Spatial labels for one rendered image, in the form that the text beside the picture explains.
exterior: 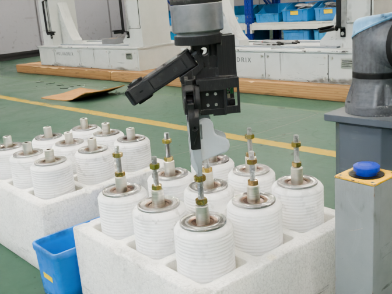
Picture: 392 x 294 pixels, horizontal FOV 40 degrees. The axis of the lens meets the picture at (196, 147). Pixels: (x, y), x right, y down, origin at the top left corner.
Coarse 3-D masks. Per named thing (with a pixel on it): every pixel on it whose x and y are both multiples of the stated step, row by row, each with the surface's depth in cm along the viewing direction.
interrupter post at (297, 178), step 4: (292, 168) 98; (296, 168) 98; (300, 168) 98; (292, 172) 98; (296, 172) 98; (300, 172) 98; (292, 176) 99; (296, 176) 98; (300, 176) 98; (292, 180) 99; (296, 180) 98; (300, 180) 99
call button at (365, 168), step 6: (360, 162) 83; (366, 162) 83; (372, 162) 83; (354, 168) 82; (360, 168) 81; (366, 168) 81; (372, 168) 80; (378, 168) 81; (360, 174) 81; (366, 174) 81; (372, 174) 81
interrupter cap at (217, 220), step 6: (186, 216) 87; (192, 216) 87; (210, 216) 87; (216, 216) 86; (222, 216) 86; (180, 222) 85; (186, 222) 85; (192, 222) 85; (210, 222) 85; (216, 222) 84; (222, 222) 84; (186, 228) 83; (192, 228) 83; (198, 228) 82; (204, 228) 82; (210, 228) 82; (216, 228) 82
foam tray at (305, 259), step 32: (96, 224) 106; (96, 256) 100; (128, 256) 91; (288, 256) 89; (320, 256) 95; (96, 288) 104; (128, 288) 93; (160, 288) 85; (192, 288) 80; (224, 288) 79; (256, 288) 84; (288, 288) 90; (320, 288) 96
